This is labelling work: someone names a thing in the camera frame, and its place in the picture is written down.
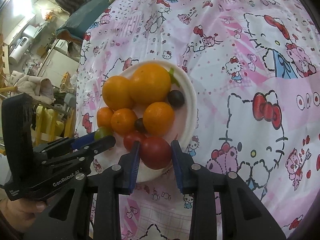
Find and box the small orange mandarin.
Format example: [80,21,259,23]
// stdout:
[97,107,113,128]

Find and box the grey beige towel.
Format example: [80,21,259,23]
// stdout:
[15,75,55,105]

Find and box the green grape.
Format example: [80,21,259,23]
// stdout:
[94,126,113,141]

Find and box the teal blanket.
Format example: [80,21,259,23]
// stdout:
[55,0,110,45]

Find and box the white rice cooker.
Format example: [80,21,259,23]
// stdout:
[9,36,31,65]

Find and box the red cherry tomato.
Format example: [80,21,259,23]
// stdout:
[123,131,146,152]

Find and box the dark purple grape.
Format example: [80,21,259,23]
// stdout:
[167,90,185,108]

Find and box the Hello Kitty pink tablecloth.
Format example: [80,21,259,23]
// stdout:
[75,0,319,237]

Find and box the person's left hand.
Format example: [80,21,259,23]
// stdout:
[1,198,47,233]

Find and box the large red tomato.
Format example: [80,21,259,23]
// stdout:
[139,137,172,170]

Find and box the large orange with leaf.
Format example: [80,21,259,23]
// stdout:
[129,62,172,105]

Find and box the medium orange mandarin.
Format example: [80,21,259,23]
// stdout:
[143,102,175,137]

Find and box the white pink plate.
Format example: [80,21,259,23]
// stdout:
[95,60,197,170]

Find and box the yellow wooden chair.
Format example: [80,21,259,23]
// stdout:
[1,86,75,146]

